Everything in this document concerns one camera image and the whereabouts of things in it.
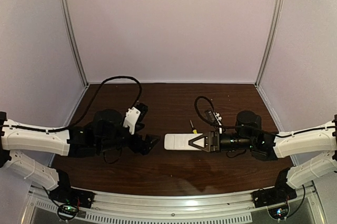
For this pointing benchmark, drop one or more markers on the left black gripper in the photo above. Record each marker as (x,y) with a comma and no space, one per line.
(137,144)

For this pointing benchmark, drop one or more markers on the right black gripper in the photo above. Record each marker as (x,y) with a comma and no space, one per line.
(214,142)

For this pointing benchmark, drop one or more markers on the yellow handled screwdriver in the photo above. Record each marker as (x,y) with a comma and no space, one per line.
(194,130)

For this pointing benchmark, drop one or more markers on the white remote control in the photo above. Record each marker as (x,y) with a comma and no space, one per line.
(180,142)

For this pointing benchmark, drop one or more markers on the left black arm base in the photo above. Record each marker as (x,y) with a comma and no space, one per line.
(69,202)

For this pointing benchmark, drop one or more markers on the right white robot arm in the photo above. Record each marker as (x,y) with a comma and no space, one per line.
(266,146)

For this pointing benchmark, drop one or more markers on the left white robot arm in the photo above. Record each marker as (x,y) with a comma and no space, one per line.
(109,130)

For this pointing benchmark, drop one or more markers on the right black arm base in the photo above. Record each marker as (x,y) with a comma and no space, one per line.
(276,200)

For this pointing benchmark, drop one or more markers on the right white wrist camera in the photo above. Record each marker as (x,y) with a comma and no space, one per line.
(215,119)

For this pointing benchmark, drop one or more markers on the front aluminium rail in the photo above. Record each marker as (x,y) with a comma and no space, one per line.
(235,207)

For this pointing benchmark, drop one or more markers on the right aluminium frame post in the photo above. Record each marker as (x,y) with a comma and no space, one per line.
(277,10)

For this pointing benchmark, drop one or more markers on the aluminium frame post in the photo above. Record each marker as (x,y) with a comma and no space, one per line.
(277,10)
(72,42)

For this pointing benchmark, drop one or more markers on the left aluminium frame post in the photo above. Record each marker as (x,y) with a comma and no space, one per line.
(72,42)

